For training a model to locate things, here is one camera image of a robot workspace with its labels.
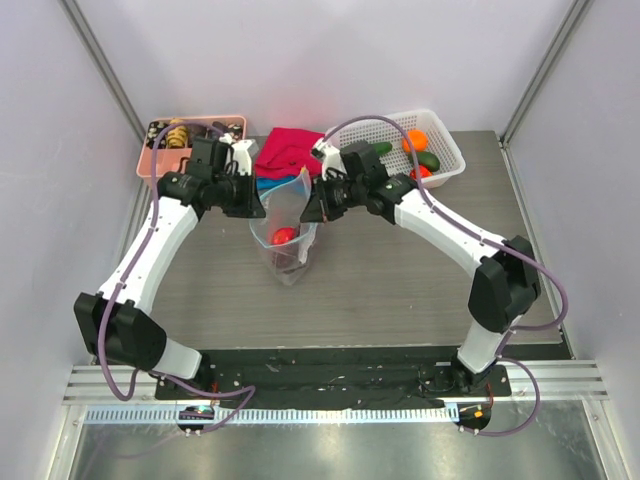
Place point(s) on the clear zip top bag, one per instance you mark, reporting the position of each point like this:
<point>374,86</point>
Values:
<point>284,205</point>

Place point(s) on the orange fruit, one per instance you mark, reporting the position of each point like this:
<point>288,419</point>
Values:
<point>418,139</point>

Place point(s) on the white plastic basket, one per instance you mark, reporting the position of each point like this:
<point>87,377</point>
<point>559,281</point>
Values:
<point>440,143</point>

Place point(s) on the pink compartment tray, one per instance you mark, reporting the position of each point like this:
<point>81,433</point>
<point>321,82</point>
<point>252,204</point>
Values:
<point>174,159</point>

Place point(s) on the purple grape bunch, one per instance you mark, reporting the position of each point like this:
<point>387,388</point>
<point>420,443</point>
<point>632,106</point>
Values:
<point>289,261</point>

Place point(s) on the green cucumber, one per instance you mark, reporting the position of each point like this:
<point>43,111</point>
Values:
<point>382,148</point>

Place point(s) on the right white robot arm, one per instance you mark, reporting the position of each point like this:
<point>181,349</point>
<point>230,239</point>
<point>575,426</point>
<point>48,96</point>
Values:
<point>503,284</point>

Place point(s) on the red folded cloth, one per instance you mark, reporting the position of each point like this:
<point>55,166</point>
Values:
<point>286,152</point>

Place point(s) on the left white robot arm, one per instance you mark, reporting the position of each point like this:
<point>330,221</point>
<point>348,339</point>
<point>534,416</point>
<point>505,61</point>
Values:
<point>116,323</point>

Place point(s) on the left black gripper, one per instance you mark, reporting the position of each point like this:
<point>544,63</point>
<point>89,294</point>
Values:
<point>251,206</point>

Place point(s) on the blue folded cloth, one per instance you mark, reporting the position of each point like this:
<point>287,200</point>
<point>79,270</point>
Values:
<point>265,184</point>

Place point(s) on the black patterned roll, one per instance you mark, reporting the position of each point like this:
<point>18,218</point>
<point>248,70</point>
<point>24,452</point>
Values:
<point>218,126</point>

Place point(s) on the aluminium frame rail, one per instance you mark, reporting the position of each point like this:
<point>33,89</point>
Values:
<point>332,387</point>

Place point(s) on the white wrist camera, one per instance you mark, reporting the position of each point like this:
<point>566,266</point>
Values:
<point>240,157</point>
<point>330,159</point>

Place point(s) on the red apple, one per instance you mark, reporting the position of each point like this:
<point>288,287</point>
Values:
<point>284,235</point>

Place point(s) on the red pepper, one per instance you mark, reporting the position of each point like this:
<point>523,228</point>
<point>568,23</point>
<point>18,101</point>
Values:
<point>424,172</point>

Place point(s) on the yellow striped roll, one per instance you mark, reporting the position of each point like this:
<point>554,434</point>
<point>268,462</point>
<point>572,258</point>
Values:
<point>178,137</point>

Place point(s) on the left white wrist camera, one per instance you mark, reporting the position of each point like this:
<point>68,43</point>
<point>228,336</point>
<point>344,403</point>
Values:
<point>240,157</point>

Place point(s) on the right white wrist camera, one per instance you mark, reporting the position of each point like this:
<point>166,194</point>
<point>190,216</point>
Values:
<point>330,159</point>

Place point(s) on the white slotted cable duct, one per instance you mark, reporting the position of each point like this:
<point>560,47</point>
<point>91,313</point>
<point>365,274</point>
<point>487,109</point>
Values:
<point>193,415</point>

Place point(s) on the floral end roll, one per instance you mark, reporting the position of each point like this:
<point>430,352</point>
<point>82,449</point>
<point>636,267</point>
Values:
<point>236,130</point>

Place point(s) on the green avocado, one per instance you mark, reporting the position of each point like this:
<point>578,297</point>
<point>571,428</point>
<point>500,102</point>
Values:
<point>427,160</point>

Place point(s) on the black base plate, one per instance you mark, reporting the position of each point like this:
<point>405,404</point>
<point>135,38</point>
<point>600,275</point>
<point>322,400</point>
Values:
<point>359,356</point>

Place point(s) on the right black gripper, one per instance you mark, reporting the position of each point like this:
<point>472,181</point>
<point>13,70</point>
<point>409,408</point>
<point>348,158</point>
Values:
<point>320,201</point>

